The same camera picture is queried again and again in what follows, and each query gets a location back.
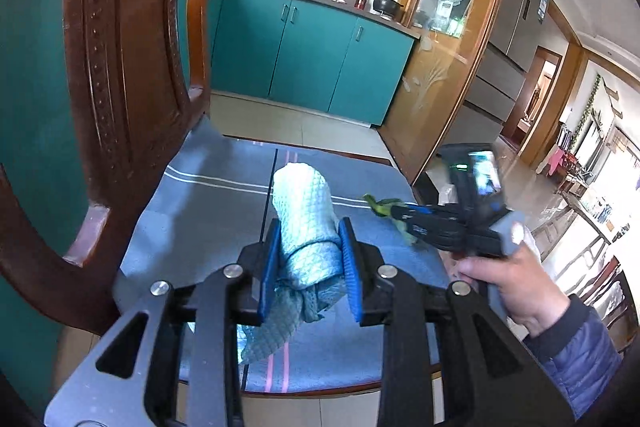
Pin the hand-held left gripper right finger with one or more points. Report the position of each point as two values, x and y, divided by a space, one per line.
353 279

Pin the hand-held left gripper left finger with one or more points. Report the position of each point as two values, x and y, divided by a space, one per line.
270 272

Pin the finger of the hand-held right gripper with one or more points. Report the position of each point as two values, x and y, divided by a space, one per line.
411 228
412 209

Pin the green wrapper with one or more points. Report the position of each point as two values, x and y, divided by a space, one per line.
380 203

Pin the light blue waffle cloth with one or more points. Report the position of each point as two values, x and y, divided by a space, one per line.
302 207

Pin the person's right forearm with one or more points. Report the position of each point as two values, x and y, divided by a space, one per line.
575 357

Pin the person's right hand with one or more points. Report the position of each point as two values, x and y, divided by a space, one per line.
520 287

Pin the blue striped seat cushion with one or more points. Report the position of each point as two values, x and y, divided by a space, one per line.
210 187

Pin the pink hanging garment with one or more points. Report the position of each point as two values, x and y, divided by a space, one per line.
556 161

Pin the cluttered dining table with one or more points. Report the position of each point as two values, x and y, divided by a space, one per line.
590 214

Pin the wood framed glass sliding door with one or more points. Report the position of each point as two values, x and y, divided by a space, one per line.
450 57

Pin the green garland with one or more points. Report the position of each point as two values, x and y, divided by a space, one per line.
586 112

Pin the dark wooden dining chair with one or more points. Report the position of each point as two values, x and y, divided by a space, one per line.
617 302

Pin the teal lower kitchen cabinets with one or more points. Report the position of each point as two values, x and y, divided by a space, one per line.
310 52

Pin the small black lidded pot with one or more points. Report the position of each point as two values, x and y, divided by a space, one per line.
387 5

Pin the silver refrigerator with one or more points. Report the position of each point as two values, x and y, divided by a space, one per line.
520 22

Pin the red jar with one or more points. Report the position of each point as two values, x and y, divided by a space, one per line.
361 1

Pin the teal cabinet side panel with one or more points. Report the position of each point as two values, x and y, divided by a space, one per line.
30 107

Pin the wooden doorway frame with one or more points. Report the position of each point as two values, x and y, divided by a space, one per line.
527 107

